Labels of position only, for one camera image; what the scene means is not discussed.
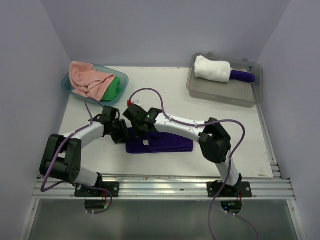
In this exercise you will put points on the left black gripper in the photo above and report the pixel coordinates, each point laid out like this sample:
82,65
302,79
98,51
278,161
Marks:
120,138

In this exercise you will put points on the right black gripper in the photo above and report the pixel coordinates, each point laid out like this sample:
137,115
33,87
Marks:
139,133

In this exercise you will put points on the dark purple towel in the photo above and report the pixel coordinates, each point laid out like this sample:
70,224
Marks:
157,142

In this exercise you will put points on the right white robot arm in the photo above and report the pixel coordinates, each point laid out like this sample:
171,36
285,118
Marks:
213,139

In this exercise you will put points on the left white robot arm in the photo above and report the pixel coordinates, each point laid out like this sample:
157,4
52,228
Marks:
63,153

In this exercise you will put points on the green towel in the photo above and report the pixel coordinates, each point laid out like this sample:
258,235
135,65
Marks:
113,90

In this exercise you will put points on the teal plastic bin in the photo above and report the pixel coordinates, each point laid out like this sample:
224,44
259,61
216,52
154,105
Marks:
124,80

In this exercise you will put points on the pink towel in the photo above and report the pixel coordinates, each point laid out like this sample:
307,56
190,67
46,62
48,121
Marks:
89,82

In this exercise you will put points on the rolled white towel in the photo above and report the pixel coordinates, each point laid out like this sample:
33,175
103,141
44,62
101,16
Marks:
212,70

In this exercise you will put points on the rolled purple towel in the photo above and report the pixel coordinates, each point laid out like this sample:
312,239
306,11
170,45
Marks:
242,76

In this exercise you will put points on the grey transparent plastic tray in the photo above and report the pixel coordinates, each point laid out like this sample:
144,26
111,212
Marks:
233,92

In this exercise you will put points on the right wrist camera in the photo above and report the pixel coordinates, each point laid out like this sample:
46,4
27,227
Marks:
134,113

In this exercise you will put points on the aluminium mounting rail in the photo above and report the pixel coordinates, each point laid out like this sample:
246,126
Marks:
155,187

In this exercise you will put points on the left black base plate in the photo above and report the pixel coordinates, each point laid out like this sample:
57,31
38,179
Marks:
101,189

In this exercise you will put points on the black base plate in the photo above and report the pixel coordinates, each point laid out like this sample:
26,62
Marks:
243,189
101,189

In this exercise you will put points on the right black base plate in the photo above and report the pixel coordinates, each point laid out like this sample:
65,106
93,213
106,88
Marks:
243,189

